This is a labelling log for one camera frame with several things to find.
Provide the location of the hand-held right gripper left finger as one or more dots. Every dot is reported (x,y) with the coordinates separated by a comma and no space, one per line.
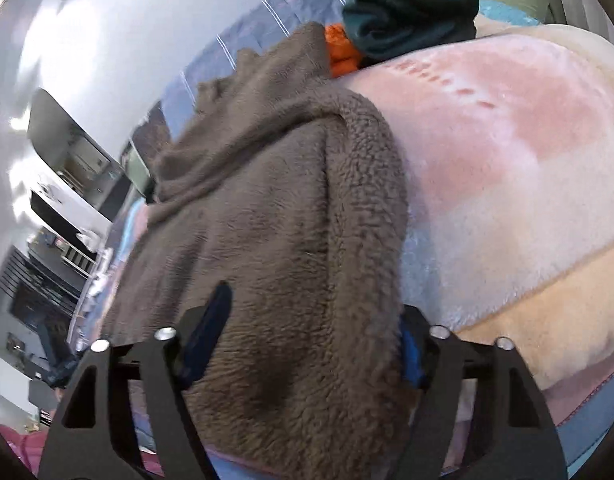
(207,330)

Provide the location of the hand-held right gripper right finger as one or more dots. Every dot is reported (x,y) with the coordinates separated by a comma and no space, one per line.
(411,355)

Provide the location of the brown fleece garment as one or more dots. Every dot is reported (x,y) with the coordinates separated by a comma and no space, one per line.
(277,240)

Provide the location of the pink plush blanket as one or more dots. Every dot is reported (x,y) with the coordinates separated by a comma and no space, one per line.
(497,200)

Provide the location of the white shelf unit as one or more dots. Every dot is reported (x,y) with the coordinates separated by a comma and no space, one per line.
(62,220)

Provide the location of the blue striped bedsheet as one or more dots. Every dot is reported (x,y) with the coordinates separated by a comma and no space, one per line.
(247,60)

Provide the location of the orange garment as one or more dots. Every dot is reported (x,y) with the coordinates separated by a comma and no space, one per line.
(343,52)

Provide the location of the dark green fleece garment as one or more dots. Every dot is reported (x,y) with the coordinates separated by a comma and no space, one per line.
(412,20)

